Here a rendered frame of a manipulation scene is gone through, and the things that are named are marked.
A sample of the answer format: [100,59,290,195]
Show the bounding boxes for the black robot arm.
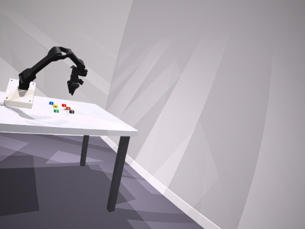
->
[19,46,88,90]

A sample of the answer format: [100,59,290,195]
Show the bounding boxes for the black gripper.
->
[67,74,80,95]

